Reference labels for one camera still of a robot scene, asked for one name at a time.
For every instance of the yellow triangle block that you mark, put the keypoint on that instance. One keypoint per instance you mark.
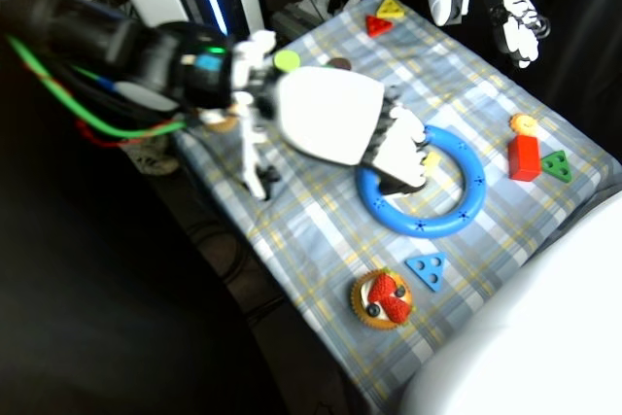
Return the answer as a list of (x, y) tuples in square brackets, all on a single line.
[(390, 8)]

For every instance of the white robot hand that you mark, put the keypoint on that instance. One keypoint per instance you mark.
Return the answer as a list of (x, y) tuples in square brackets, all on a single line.
[(515, 11), (330, 114)]

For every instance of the green triangle block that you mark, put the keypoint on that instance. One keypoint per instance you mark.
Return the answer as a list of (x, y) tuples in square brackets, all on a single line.
[(556, 167)]

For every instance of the blue plaid cloth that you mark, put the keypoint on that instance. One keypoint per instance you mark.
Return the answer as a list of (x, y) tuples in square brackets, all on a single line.
[(330, 250)]

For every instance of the brown round disc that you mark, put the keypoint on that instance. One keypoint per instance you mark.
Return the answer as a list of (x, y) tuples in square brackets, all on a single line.
[(342, 63)]

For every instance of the red rectangular block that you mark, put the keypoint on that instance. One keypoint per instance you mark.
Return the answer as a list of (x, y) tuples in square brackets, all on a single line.
[(525, 158)]

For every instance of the white robot body shell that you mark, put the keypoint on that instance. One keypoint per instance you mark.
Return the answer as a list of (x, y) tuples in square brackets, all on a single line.
[(534, 327)]

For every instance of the toy strawberry cupcake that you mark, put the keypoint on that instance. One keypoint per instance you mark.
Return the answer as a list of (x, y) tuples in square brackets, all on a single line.
[(381, 300)]

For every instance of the blue triangle block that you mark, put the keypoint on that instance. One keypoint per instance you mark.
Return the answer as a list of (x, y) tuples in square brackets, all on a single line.
[(430, 271)]

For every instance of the red triangle block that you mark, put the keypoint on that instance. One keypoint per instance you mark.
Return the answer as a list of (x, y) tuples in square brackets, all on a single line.
[(378, 26)]

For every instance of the grey power strip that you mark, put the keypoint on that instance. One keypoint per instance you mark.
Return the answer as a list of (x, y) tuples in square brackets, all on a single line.
[(291, 21)]

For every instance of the yellow-green round disc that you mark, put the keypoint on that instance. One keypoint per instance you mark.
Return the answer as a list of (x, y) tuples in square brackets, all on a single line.
[(287, 60)]

